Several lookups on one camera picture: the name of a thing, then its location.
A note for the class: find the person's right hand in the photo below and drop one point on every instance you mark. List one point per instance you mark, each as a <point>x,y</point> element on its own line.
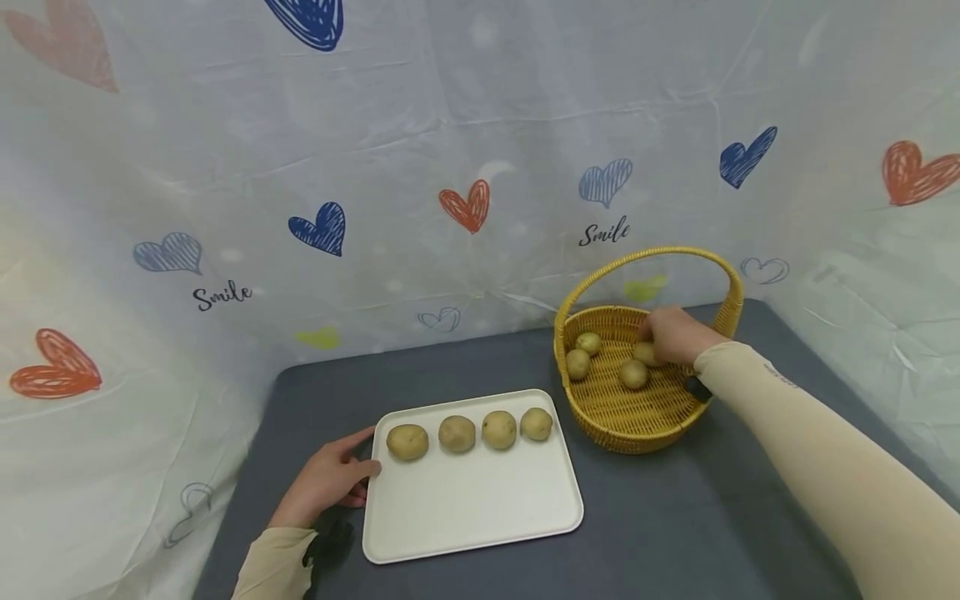
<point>686,333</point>

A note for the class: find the person's left hand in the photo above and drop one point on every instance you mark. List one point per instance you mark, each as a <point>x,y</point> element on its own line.
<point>319,483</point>

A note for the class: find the person's left fingers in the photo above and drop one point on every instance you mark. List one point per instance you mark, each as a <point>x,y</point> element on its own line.
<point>364,469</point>

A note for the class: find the person's right fingers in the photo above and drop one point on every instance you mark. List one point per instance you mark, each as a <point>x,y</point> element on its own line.
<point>654,329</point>

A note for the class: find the small yellow potato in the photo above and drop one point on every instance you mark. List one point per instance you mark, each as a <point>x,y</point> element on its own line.
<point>589,343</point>
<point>577,365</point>
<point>499,430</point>
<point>536,424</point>
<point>634,375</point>
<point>407,442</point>
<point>457,434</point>
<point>645,356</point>

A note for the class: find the white rectangular tray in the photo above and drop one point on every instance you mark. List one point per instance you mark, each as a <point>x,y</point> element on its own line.
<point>465,508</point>

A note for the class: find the person's right forearm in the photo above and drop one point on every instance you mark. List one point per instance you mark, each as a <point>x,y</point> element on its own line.
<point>825,467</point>

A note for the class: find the person's left forearm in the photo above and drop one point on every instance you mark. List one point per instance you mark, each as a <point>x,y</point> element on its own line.
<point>274,567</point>

